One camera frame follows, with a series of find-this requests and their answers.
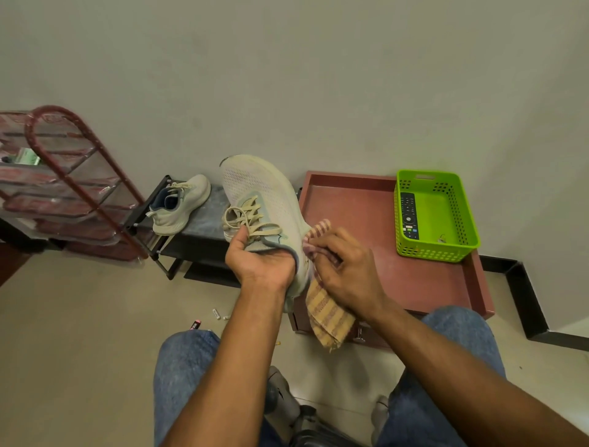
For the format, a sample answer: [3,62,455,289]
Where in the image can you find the person's left hand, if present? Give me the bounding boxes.
[224,225,298,295]

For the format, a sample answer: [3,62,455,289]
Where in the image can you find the person's right hand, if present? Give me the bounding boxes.
[302,226,387,321]

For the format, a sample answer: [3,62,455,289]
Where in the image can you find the striped yellow cleaning cloth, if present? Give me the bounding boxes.
[302,219,358,352]

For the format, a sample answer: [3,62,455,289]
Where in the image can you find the red-brown drawer cabinet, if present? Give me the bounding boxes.
[287,171,496,351]

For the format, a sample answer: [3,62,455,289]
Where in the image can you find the black remote control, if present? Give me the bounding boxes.
[399,192,420,241]

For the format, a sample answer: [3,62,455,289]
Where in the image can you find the grey-blue sneaker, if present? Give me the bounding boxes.
[219,154,314,314]
[146,174,212,236]

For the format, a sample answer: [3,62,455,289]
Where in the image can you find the person's right forearm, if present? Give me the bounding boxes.
[368,301,589,447]

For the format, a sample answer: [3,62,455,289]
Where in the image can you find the person's left forearm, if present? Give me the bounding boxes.
[161,281,288,447]

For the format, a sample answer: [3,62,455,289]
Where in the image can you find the person's right leg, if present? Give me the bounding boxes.
[375,306,507,447]

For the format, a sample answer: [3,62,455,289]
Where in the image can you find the person's grey slipper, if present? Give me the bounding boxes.
[264,366,302,433]
[370,395,391,445]

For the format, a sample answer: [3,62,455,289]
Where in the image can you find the black shoe rack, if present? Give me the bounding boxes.
[124,174,304,289]

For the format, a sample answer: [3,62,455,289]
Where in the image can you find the green plastic basket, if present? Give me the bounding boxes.
[393,169,481,263]

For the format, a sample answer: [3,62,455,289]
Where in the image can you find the black stool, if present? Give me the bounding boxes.
[287,405,369,447]

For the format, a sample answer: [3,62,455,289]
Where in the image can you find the black baseboard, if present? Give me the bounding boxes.
[480,254,589,353]

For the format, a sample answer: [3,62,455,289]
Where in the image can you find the red metal rack plastic-wrapped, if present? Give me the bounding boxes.
[0,105,147,262]

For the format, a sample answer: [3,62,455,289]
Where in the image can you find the green white packet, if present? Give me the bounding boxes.
[2,148,41,166]

